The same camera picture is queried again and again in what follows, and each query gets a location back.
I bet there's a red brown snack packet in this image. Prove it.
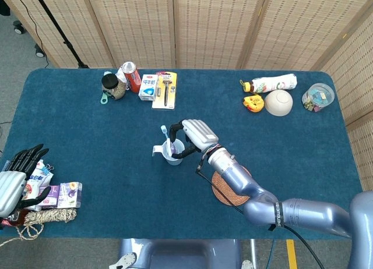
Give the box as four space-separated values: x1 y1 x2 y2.
0 209 27 228

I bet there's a beige upturned bowl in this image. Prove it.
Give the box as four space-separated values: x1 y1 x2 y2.
263 90 294 117

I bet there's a round woven rattan coaster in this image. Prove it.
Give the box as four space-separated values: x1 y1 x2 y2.
211 167 252 206

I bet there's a white blue milk carton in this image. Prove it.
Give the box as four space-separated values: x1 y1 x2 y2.
138 74 160 102

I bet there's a thin black hanging cable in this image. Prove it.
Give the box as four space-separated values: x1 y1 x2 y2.
11 0 50 69

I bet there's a white printed snack bag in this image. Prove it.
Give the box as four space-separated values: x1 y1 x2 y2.
22 160 55 211

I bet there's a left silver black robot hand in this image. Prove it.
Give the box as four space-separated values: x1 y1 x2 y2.
0 143 52 220

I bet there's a crumpled white wrapper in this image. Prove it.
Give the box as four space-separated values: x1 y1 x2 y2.
115 66 129 91

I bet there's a black tripod stand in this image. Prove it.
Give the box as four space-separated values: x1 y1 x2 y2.
30 0 90 69

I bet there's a drink bottle with yellow cap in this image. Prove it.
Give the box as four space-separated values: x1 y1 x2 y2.
240 73 298 94

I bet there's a white mug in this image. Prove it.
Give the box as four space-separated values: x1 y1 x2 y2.
152 139 185 166

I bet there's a glass jar with black lid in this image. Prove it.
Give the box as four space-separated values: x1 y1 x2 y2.
101 74 127 101

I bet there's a yellow tape measure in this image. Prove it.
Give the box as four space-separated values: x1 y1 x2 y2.
243 94 265 113

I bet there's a blue floor cable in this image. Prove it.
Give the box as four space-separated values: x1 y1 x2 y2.
268 239 276 269

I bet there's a coil of twine rope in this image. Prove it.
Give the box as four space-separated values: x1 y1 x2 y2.
0 207 78 248

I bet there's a light blue toothbrush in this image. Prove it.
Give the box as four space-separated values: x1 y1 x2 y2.
160 125 173 158

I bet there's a red drink can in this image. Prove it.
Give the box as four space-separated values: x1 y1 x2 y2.
121 61 142 94

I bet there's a clear tub of clips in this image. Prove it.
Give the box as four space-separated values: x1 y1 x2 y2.
301 83 335 113

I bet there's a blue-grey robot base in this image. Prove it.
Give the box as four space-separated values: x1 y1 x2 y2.
109 238 254 269

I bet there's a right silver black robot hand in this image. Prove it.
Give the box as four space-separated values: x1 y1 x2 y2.
168 119 219 160

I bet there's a small purple box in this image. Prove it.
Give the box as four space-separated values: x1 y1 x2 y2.
39 185 61 207

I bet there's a blue binder clip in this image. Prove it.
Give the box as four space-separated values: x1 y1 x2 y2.
40 163 56 176

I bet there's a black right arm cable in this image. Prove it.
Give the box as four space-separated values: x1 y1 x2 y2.
195 157 324 269

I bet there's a blue carpet table mat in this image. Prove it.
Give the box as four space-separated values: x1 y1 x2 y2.
0 68 364 240

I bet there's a bamboo folding screen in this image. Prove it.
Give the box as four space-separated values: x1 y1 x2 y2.
0 0 373 71
310 11 373 217

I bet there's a purple white drink carton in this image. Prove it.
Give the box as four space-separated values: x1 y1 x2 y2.
57 181 83 209

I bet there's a razor in yellow package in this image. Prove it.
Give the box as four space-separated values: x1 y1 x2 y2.
152 71 178 110

